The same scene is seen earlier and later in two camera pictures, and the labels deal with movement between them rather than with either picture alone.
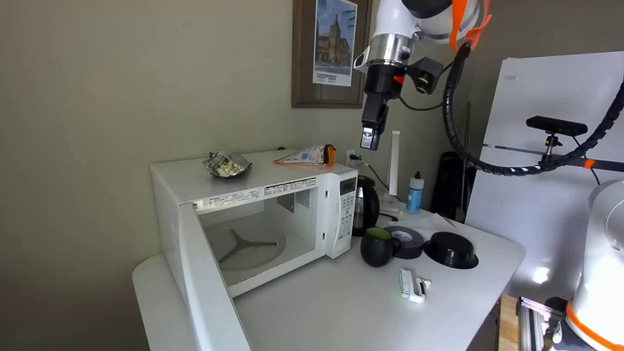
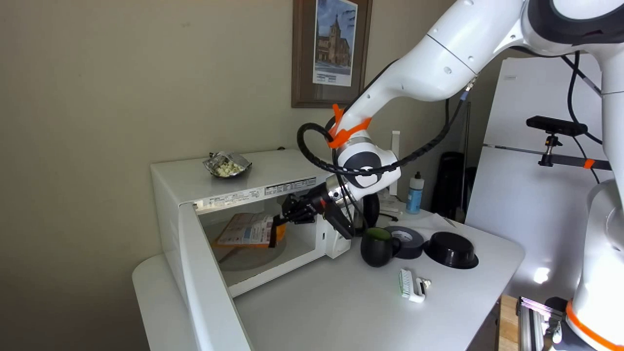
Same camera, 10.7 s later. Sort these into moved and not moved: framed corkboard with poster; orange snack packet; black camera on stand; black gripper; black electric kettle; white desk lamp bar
Moved: black gripper; orange snack packet
Not moved: black electric kettle; black camera on stand; framed corkboard with poster; white desk lamp bar
